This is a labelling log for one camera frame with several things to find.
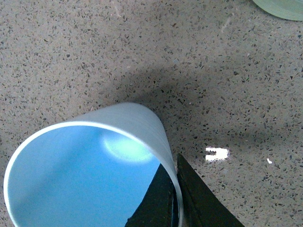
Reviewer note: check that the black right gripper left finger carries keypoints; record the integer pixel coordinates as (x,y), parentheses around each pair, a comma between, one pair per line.
(159,205)

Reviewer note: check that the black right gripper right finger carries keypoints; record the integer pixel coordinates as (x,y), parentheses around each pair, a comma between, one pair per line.
(201,207)

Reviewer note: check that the blue plastic cup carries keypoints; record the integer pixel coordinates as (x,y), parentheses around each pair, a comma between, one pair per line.
(91,171)

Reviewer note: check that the green plastic bowl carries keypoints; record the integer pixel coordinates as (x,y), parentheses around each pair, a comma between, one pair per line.
(285,9)

